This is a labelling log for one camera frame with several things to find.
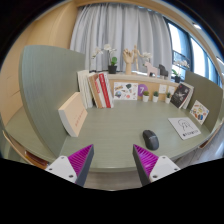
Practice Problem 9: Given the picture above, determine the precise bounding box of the purple round number card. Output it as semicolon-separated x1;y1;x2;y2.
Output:
138;84;148;97

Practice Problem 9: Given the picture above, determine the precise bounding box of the black cover book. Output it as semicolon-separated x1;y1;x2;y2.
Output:
171;83;190;108

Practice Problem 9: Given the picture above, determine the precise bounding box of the red spine book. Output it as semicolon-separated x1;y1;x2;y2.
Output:
99;73;114;108

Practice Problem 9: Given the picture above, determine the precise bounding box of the wooden desk shelf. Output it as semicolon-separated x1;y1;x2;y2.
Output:
108;74;178;101

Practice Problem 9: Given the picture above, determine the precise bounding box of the small white note card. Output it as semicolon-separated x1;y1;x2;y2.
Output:
159;84;167;94

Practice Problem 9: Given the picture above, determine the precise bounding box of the black computer mouse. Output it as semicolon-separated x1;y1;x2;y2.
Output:
142;130;159;150

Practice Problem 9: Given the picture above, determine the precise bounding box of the white flower plant right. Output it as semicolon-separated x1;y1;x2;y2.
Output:
172;60;190;83

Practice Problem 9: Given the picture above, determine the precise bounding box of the small potted plant right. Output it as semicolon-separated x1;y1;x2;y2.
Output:
165;92;171;104

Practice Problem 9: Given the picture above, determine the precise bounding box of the white square mouse pad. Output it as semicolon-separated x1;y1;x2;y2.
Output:
168;117;201;140

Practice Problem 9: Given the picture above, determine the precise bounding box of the small potted plant left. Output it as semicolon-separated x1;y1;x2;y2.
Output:
143;91;149;102

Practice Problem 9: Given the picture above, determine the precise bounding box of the green desk partition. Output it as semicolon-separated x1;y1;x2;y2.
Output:
19;45;85;157
185;71;223;132

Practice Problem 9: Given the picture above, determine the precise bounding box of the wooden hand model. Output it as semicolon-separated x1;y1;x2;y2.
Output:
123;49;133;75

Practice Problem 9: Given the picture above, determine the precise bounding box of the beige leaning book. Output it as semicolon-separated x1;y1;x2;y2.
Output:
58;92;87;137

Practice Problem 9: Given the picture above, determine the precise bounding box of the small potted plant middle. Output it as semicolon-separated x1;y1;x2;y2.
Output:
153;91;159;102

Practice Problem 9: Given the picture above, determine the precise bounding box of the green right desk partition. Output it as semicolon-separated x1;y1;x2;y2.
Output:
185;71;223;132

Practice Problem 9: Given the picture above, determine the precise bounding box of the white colourful illustrated card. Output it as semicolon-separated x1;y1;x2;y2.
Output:
114;82;138;100

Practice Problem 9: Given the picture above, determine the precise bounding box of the brown upright book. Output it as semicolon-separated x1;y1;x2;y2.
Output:
88;73;102;108

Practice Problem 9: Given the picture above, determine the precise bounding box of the white upright book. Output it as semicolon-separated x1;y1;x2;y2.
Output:
77;70;93;109

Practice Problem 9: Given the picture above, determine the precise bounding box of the small potted plant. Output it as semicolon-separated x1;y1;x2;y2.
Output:
165;92;171;104
153;91;159;102
143;91;149;102

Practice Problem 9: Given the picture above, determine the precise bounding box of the pink animal figurine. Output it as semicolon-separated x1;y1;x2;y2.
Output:
145;62;158;78

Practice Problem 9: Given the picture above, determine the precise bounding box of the white orchid in black pot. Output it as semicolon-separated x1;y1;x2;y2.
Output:
91;44;117;74

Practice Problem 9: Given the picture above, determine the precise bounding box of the wooden mannequin figure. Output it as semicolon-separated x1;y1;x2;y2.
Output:
132;45;141;71

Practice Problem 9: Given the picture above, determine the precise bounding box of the black animal figurine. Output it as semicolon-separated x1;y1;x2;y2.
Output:
159;65;169;79

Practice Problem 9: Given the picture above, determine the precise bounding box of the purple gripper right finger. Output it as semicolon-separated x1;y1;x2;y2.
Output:
133;144;180;186

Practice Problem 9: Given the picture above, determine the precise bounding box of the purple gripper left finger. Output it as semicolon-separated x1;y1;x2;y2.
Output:
46;145;94;187

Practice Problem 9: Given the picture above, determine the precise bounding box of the grey window curtain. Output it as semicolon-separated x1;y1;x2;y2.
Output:
70;3;172;71

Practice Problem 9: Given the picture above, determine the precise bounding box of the green left desk partition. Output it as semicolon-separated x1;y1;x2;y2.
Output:
19;45;85;157

